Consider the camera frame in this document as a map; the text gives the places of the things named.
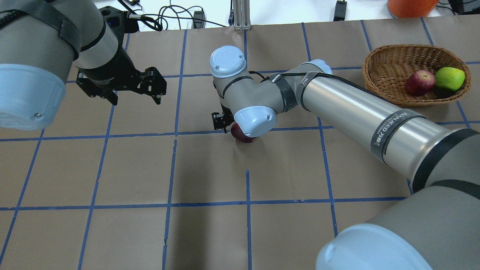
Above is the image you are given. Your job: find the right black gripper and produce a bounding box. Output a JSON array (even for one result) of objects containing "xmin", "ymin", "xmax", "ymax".
[{"xmin": 211, "ymin": 104, "xmax": 235, "ymax": 134}]

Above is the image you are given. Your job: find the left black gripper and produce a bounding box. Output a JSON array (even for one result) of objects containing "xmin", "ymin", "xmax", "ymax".
[{"xmin": 76, "ymin": 48, "xmax": 167, "ymax": 106}]

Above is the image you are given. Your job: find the dark red apple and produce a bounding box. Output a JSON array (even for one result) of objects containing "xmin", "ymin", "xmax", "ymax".
[{"xmin": 230, "ymin": 122, "xmax": 257, "ymax": 143}]

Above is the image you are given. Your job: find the green apple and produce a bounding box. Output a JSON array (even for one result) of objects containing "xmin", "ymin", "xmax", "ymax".
[{"xmin": 434, "ymin": 67, "xmax": 466, "ymax": 91}]

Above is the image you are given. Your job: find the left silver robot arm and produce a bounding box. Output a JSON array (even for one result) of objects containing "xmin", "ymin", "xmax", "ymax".
[{"xmin": 0, "ymin": 0, "xmax": 167, "ymax": 131}]

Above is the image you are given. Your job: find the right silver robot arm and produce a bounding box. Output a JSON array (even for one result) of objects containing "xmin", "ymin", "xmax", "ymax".
[{"xmin": 209, "ymin": 46, "xmax": 480, "ymax": 270}]

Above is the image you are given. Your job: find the wicker basket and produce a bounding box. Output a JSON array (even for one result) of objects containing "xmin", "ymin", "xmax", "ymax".
[{"xmin": 362, "ymin": 44, "xmax": 472, "ymax": 107}]

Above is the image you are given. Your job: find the black power adapter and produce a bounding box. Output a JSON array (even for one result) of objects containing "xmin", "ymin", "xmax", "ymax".
[{"xmin": 333, "ymin": 0, "xmax": 347, "ymax": 22}]

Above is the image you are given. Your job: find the orange bucket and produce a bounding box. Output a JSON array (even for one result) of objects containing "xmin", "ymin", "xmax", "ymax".
[{"xmin": 386, "ymin": 0, "xmax": 439, "ymax": 18}]

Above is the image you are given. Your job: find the aluminium frame post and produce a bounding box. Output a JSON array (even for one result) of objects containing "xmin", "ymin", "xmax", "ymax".
[{"xmin": 229, "ymin": 0, "xmax": 252, "ymax": 31}]

